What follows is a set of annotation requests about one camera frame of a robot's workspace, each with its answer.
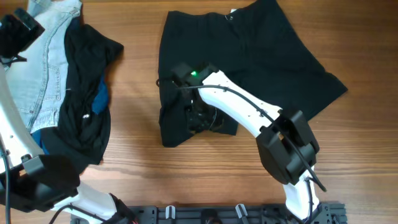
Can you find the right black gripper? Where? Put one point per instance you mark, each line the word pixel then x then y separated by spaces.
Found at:
pixel 216 121

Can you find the black shorts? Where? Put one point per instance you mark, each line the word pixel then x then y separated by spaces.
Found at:
pixel 256 47

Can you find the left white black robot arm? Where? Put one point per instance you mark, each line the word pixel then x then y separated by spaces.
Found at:
pixel 41 170

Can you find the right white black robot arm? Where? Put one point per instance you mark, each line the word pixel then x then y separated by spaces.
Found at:
pixel 285 141

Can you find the dark blue garment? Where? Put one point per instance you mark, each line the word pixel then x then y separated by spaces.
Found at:
pixel 99 96

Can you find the black garment in pile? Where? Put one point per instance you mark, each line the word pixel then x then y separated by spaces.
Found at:
pixel 84 99

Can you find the light blue denim jeans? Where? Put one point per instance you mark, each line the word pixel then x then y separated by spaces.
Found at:
pixel 38 85

